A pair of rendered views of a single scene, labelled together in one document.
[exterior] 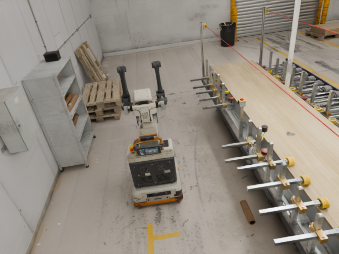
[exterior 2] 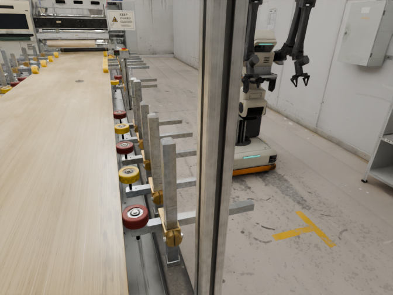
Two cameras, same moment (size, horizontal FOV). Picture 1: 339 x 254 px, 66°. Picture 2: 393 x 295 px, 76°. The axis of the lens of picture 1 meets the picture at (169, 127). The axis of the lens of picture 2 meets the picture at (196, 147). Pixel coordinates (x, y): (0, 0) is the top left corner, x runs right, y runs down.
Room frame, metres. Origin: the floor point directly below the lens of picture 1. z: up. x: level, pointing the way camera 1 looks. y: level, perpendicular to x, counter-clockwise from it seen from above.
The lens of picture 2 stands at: (4.94, -0.87, 1.44)
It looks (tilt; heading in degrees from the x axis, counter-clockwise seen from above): 26 degrees down; 164
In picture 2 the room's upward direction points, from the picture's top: 1 degrees clockwise
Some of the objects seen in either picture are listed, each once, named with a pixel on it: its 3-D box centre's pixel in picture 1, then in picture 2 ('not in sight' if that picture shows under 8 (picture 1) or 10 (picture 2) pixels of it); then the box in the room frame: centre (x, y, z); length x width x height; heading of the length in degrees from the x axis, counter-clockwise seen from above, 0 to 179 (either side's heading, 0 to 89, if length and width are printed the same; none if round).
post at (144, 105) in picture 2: (214, 85); (147, 150); (3.84, -0.80, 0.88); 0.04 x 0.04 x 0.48; 2
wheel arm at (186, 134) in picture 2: (213, 98); (157, 137); (3.54, -0.71, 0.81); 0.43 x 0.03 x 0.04; 92
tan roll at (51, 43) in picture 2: not in sight; (83, 43); (-0.49, -1.51, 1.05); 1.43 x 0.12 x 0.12; 92
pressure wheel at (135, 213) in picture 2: not in sight; (136, 225); (4.30, -0.88, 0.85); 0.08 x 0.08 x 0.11
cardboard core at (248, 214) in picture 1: (247, 211); not in sight; (2.03, -0.77, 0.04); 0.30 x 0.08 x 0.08; 2
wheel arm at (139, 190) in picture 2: (206, 85); (178, 184); (4.04, -0.69, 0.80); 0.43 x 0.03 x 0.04; 92
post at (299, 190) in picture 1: (295, 209); not in sight; (1.34, -0.89, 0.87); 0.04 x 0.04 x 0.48; 2
